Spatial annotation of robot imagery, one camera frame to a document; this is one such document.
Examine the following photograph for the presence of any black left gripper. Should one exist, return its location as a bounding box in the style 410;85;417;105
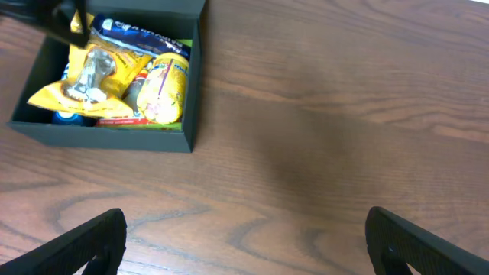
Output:
1;0;90;47

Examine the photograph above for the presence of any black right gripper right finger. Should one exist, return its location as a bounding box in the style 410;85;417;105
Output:
365;206;488;275

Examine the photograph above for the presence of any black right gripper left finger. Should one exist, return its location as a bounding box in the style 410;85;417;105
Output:
1;209;127;275

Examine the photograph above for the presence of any yellow snack bag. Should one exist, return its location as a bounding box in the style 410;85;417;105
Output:
28;33;152;118

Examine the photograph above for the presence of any blue Dairy Milk chocolate bar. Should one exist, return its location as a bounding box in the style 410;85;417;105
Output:
91;14;191;60

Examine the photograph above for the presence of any Haribo gummy bag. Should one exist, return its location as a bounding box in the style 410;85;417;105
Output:
96;57;183;131

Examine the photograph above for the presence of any dark green box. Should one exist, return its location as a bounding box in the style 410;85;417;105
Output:
8;0;206;153

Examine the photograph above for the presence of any yellow gum bottle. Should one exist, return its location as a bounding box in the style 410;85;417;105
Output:
137;53;189;125

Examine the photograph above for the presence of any blue Oreo cookie pack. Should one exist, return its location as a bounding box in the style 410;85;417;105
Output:
51;111;84;126

